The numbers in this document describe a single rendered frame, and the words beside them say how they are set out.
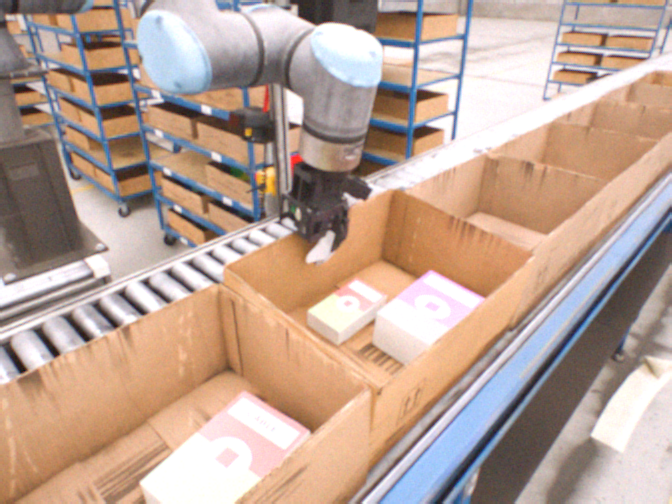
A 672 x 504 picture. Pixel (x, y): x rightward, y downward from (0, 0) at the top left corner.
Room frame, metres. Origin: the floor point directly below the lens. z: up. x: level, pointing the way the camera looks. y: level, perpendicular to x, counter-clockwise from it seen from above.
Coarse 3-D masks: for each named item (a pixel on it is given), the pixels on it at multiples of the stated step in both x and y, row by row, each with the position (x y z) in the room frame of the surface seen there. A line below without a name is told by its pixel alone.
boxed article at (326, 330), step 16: (352, 288) 0.69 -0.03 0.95; (368, 288) 0.70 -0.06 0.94; (320, 304) 0.64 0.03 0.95; (336, 304) 0.65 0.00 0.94; (352, 304) 0.65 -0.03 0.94; (368, 304) 0.65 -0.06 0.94; (384, 304) 0.68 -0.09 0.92; (320, 320) 0.61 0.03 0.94; (336, 320) 0.61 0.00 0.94; (352, 320) 0.61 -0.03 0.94; (368, 320) 0.64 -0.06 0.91; (336, 336) 0.59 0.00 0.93
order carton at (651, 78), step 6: (654, 72) 2.23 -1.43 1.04; (660, 72) 2.24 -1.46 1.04; (666, 72) 2.23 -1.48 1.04; (642, 78) 2.09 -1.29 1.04; (648, 78) 2.17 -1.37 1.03; (654, 78) 2.25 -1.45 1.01; (660, 78) 2.24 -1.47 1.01; (666, 78) 2.22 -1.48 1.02; (654, 84) 2.25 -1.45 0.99; (660, 84) 2.23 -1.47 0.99; (666, 84) 2.22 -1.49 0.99
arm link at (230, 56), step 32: (160, 0) 0.60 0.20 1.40; (192, 0) 0.61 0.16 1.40; (160, 32) 0.57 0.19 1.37; (192, 32) 0.57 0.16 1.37; (224, 32) 0.60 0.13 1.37; (256, 32) 0.64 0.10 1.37; (160, 64) 0.58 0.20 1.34; (192, 64) 0.56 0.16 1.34; (224, 64) 0.59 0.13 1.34; (256, 64) 0.63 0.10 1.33
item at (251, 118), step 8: (232, 112) 1.36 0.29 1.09; (240, 112) 1.35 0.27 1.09; (248, 112) 1.35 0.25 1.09; (256, 112) 1.37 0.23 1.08; (232, 120) 1.35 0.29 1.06; (240, 120) 1.33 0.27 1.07; (248, 120) 1.35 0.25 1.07; (256, 120) 1.37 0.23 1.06; (264, 120) 1.39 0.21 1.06; (240, 128) 1.33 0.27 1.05; (248, 128) 1.35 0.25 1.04; (256, 128) 1.38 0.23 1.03; (264, 128) 1.40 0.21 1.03; (248, 136) 1.39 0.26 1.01; (256, 136) 1.38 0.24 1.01
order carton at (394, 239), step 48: (384, 192) 0.81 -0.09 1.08; (288, 240) 0.65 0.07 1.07; (384, 240) 0.84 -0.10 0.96; (432, 240) 0.77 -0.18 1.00; (480, 240) 0.70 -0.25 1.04; (240, 288) 0.53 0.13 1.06; (288, 288) 0.65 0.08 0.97; (336, 288) 0.74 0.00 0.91; (384, 288) 0.74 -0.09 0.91; (480, 288) 0.69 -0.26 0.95; (480, 336) 0.54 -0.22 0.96; (384, 384) 0.37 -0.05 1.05; (432, 384) 0.46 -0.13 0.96; (384, 432) 0.39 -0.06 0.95
